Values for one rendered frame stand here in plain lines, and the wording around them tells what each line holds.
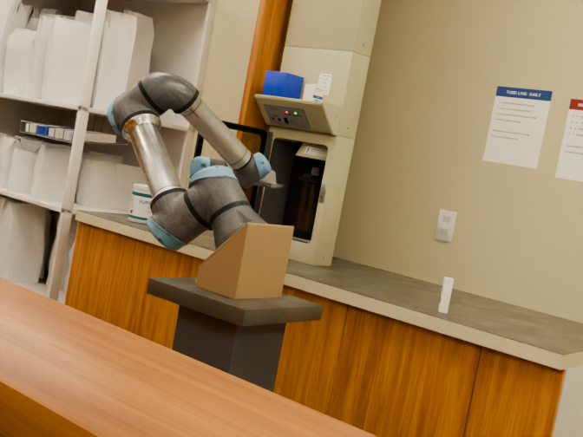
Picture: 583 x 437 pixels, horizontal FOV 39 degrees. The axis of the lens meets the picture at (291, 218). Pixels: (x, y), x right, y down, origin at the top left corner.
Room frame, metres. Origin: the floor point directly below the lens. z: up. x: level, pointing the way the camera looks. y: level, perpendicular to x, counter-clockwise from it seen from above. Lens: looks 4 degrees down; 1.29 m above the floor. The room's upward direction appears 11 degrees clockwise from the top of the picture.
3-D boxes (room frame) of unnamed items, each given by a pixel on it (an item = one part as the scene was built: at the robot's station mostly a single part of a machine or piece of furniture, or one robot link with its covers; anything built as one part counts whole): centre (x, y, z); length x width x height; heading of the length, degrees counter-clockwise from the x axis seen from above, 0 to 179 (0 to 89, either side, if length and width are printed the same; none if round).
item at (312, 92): (2.94, 0.00, 1.54); 0.05 x 0.05 x 0.06; 43
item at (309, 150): (3.09, -0.06, 1.34); 0.18 x 0.18 x 0.05
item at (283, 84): (3.04, 0.12, 1.55); 0.10 x 0.10 x 0.09; 51
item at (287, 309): (2.08, 0.10, 0.92); 0.32 x 0.32 x 0.04; 54
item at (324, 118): (2.98, 0.06, 1.46); 0.32 x 0.12 x 0.10; 51
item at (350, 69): (3.13, -0.06, 1.32); 0.32 x 0.25 x 0.77; 51
